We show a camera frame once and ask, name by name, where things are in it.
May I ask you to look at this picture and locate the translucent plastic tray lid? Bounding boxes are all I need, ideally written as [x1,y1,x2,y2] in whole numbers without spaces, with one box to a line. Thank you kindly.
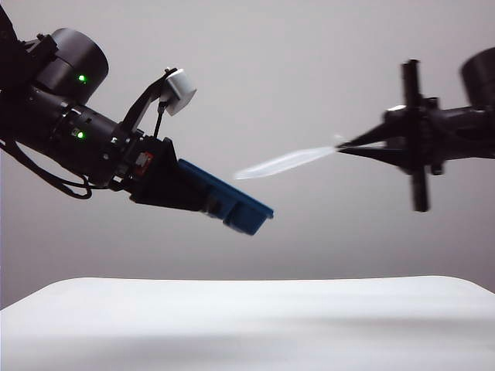
[234,134,346,182]

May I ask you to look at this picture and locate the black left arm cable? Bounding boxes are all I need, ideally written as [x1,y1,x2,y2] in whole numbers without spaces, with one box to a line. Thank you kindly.
[0,138,94,201]

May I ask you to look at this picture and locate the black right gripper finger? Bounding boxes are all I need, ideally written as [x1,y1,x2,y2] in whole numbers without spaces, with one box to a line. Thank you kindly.
[335,145,411,172]
[342,117,407,150]

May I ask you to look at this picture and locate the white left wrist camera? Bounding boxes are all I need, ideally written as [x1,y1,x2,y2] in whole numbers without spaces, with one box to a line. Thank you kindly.
[163,68,198,117]

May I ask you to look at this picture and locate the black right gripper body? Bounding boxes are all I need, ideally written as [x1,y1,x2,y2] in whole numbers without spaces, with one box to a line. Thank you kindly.
[381,59,446,213]

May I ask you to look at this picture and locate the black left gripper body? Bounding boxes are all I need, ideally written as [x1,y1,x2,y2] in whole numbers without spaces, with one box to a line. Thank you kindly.
[112,131,179,206]

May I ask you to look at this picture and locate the blue ice cube tray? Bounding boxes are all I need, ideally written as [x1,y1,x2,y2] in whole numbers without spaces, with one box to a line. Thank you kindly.
[176,157,275,237]

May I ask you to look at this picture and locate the black left camera bracket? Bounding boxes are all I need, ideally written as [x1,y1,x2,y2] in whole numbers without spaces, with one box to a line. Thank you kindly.
[120,70,172,141]

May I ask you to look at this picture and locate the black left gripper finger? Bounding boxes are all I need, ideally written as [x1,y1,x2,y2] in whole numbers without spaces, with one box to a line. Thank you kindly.
[162,160,222,220]

